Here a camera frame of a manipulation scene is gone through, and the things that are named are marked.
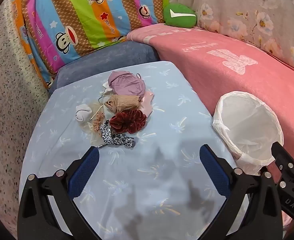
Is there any floral grey pillow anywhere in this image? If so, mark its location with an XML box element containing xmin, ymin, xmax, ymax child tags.
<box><xmin>165</xmin><ymin>0</ymin><xmax>294</xmax><ymax>77</ymax></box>

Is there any pink blanket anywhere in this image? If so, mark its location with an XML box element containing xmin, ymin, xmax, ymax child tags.
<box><xmin>126</xmin><ymin>24</ymin><xmax>294</xmax><ymax>230</ymax></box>

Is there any peach scrunchie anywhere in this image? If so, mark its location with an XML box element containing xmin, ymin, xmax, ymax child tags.
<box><xmin>92</xmin><ymin>112</ymin><xmax>106</xmax><ymax>132</ymax></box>

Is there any green cushion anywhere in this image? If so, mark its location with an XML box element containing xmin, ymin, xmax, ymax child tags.
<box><xmin>163</xmin><ymin>3</ymin><xmax>197</xmax><ymax>28</ymax></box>

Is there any clear plastic bag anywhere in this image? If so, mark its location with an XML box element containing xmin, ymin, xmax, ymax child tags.
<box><xmin>80</xmin><ymin>102</ymin><xmax>105</xmax><ymax>147</ymax></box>

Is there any beige stocking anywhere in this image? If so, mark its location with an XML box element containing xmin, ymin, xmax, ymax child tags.
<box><xmin>104</xmin><ymin>94</ymin><xmax>140</xmax><ymax>113</ymax></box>

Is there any purple cloth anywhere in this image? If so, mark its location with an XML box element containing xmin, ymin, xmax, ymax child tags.
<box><xmin>108</xmin><ymin>71</ymin><xmax>146</xmax><ymax>103</ymax></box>

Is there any light blue palm-print tablecloth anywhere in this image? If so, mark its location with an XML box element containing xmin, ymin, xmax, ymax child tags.
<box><xmin>18</xmin><ymin>60</ymin><xmax>249</xmax><ymax>240</ymax></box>

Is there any white lined trash bin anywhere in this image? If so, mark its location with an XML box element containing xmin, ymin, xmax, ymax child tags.
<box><xmin>212</xmin><ymin>91</ymin><xmax>284</xmax><ymax>176</ymax></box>

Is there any pink cloth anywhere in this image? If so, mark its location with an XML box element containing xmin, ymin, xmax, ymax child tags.
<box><xmin>139</xmin><ymin>91</ymin><xmax>154</xmax><ymax>117</ymax></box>

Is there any blue-grey sofa cushion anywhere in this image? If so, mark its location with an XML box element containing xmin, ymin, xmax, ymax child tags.
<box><xmin>48</xmin><ymin>41</ymin><xmax>161</xmax><ymax>95</ymax></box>

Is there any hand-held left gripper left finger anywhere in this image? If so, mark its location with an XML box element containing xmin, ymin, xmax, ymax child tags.
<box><xmin>17</xmin><ymin>145</ymin><xmax>105</xmax><ymax>240</ymax></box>

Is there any striped cartoon monkey quilt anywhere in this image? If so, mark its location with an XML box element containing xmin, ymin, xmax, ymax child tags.
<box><xmin>8</xmin><ymin>0</ymin><xmax>171</xmax><ymax>86</ymax></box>

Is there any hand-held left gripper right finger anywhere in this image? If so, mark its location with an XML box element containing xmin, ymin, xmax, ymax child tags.
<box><xmin>199</xmin><ymin>144</ymin><xmax>285</xmax><ymax>240</ymax></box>

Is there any leopard print hair band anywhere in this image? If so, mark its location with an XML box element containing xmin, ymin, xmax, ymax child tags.
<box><xmin>98</xmin><ymin>120</ymin><xmax>136</xmax><ymax>148</ymax></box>

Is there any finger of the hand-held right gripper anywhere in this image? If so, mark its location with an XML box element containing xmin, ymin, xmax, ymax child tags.
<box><xmin>271</xmin><ymin>142</ymin><xmax>294</xmax><ymax>182</ymax></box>

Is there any dark red velvet scrunchie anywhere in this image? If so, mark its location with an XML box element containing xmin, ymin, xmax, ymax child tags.
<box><xmin>109</xmin><ymin>109</ymin><xmax>147</xmax><ymax>134</ymax></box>

